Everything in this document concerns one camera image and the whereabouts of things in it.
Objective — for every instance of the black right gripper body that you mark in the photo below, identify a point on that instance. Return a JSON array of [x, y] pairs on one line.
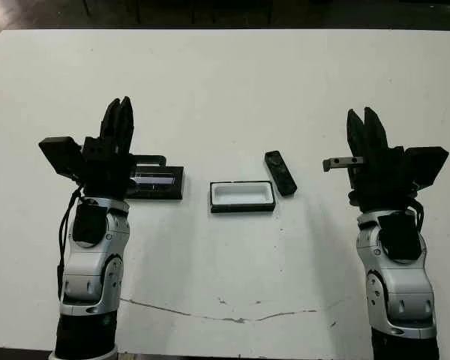
[[382, 180]]

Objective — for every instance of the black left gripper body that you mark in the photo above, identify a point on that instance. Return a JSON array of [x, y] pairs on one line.
[[105, 172]]

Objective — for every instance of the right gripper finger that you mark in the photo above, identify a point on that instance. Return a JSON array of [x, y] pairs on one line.
[[357, 142], [375, 138]]

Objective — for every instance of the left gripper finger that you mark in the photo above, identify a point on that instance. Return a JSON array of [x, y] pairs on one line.
[[110, 123], [126, 127]]

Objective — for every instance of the black printed box lid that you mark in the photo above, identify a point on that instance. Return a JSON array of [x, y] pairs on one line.
[[161, 183]]

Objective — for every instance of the slim black camera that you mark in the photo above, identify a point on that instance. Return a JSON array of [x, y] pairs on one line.
[[280, 172]]

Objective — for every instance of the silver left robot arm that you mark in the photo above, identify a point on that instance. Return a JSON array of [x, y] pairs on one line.
[[86, 270]]

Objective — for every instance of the black box with white insert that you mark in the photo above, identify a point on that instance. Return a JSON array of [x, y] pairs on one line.
[[243, 195]]

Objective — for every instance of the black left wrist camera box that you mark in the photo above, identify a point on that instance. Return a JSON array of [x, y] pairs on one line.
[[62, 157]]

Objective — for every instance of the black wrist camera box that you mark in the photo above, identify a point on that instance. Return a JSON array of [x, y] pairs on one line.
[[62, 157], [429, 165]]

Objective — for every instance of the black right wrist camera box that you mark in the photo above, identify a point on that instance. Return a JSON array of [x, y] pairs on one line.
[[429, 165]]

